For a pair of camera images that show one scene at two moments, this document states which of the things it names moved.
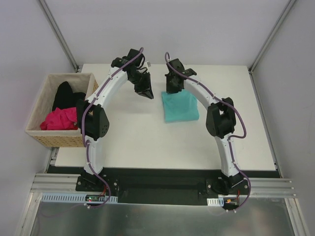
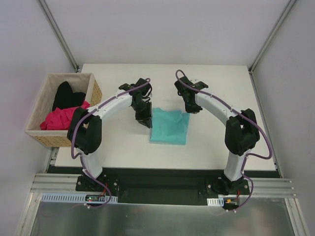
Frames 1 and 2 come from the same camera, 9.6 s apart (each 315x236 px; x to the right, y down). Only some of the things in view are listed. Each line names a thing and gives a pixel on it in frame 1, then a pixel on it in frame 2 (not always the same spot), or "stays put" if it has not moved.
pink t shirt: (65, 119) stays put
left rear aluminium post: (58, 34) stays put
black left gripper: (141, 82) to (143, 115)
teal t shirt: (179, 106) to (169, 127)
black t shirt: (65, 98) stays put
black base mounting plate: (165, 186) stays put
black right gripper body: (173, 86) to (192, 107)
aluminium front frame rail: (260, 187) stays put
